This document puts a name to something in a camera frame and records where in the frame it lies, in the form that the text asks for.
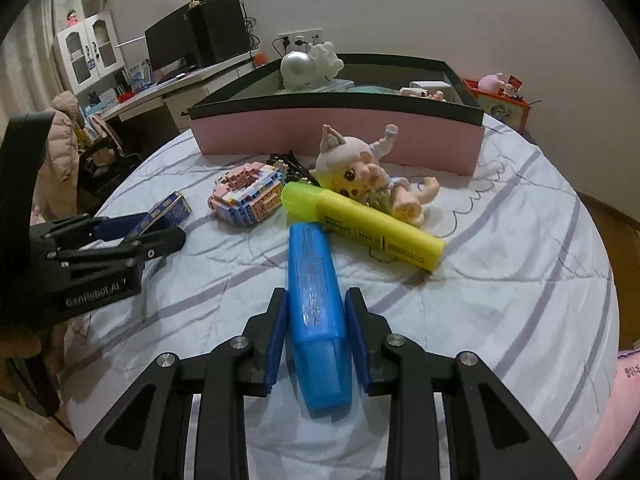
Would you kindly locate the white desk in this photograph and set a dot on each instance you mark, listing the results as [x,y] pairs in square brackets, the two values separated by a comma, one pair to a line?
[165,87]

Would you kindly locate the pink haired doll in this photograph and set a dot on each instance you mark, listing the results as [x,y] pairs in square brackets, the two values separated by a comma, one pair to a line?
[345,160]

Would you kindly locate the small blue patterned box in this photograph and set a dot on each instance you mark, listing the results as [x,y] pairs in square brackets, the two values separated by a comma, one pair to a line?
[170,207]

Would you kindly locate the black office chair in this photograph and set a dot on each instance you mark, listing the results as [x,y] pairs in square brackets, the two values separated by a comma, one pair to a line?
[125,155]

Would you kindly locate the beige curtain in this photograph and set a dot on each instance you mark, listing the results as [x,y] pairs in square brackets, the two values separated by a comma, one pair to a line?
[25,60]

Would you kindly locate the pink printed bedsheet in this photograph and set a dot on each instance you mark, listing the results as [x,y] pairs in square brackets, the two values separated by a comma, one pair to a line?
[615,395]

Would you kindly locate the pink plush toy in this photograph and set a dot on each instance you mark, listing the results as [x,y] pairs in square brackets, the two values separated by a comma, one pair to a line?
[490,82]

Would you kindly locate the white glass door cabinet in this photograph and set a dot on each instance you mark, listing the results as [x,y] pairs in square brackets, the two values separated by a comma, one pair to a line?
[87,55]

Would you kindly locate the white striped quilt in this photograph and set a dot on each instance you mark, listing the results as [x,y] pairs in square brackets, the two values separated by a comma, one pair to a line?
[500,260]

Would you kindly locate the yellow highlighter pen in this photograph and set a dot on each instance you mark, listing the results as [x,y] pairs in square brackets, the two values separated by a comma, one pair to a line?
[360,222]

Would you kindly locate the black computer monitor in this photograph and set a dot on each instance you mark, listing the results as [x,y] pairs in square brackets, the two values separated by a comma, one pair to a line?
[170,42]

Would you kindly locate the pink puffer jacket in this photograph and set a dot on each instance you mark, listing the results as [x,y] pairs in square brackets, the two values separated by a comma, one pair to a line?
[60,140]

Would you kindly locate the white wall outlet strip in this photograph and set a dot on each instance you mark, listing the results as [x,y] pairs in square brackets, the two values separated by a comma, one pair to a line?
[300,38]

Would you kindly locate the white figurine with pearl ball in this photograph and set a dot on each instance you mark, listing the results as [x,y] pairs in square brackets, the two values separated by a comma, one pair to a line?
[300,70]

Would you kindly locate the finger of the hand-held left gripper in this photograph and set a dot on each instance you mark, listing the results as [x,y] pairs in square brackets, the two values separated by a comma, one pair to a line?
[120,225]
[160,242]

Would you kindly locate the blue box on desk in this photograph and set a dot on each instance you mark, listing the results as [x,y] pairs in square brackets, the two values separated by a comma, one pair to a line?
[137,72]

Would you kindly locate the black computer tower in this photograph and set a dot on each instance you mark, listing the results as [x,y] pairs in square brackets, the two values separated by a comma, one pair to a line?
[220,30]

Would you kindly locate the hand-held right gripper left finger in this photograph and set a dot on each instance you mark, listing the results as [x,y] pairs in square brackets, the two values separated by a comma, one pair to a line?
[277,340]

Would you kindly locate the red plastic crate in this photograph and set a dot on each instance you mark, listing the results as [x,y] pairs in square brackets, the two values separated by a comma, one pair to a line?
[500,107]

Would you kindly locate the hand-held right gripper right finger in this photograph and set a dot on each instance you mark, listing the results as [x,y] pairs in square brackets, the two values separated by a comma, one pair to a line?
[357,340]

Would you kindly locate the pastel building block toy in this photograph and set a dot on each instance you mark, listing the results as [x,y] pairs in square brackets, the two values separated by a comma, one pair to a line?
[245,195]

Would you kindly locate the pink storage box grey inside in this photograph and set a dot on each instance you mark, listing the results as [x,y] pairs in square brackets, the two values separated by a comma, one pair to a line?
[300,135]

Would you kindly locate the small doll figure pink dress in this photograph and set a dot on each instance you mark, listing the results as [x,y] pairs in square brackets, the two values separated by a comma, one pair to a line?
[73,17]

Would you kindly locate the small red card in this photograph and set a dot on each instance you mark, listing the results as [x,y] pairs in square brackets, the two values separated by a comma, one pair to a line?
[515,84]

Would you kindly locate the teal toy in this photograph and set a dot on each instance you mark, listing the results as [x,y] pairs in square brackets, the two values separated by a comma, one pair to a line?
[372,90]

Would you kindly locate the small white box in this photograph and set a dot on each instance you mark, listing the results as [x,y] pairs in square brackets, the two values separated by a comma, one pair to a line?
[427,85]

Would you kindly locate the clear bottle orange cap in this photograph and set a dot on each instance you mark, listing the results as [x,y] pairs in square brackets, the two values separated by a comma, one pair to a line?
[260,59]

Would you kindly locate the blue highlighter pen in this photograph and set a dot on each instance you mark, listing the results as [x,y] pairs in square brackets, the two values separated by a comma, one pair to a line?
[312,280]

